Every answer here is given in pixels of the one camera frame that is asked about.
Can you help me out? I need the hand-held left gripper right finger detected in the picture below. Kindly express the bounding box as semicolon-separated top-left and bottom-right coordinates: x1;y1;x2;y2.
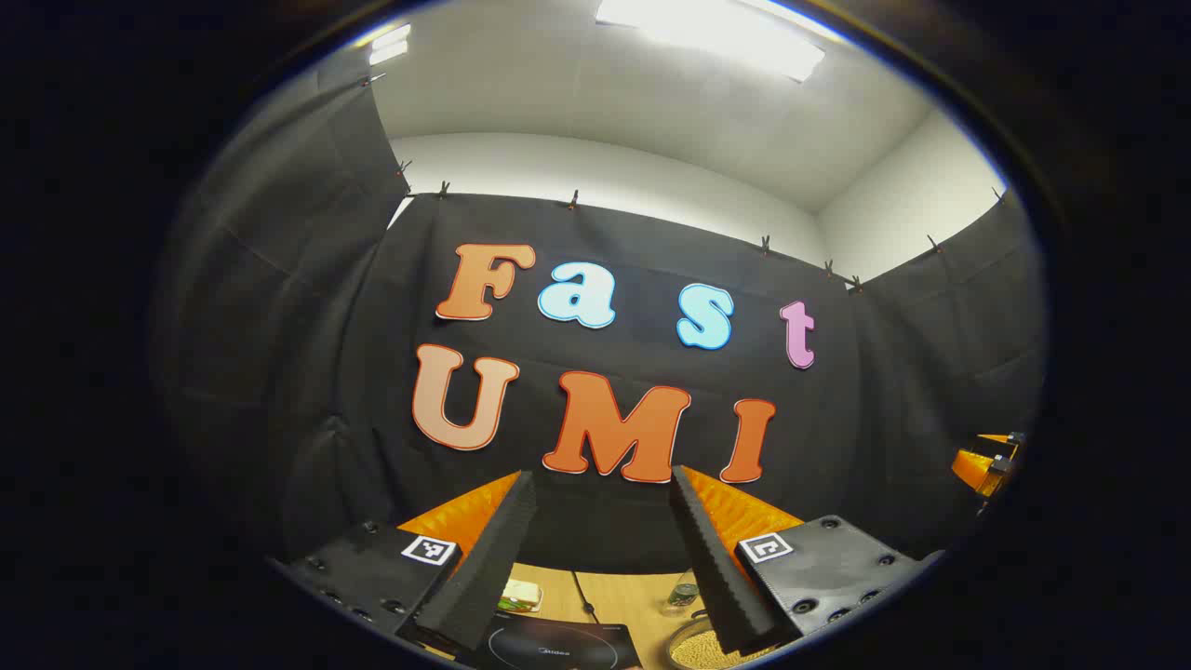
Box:
670;465;945;657

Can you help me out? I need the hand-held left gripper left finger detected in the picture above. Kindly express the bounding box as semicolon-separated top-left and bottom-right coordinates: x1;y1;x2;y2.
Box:
270;470;539;657

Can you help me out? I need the steel pot with black handle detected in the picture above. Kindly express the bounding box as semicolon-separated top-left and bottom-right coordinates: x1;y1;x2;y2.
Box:
666;617;781;670

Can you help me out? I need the black induction cooktop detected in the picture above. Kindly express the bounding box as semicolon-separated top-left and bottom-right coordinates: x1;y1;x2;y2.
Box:
479;610;643;670

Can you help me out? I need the clear plastic water bottle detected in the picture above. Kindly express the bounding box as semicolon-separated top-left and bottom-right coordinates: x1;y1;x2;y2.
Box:
666;569;702;616

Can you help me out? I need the pile of soybeans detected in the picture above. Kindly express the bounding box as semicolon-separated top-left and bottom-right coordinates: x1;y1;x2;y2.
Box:
672;628;745;670

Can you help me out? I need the row of backdrop clips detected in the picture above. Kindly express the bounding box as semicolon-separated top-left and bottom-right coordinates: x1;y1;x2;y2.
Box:
361;73;1008;294

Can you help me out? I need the large ceiling light panel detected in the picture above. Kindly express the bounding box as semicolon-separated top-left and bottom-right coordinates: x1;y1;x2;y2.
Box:
595;0;826;83

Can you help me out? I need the small ceiling light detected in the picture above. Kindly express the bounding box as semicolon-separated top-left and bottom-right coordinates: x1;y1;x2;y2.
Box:
368;23;413;66

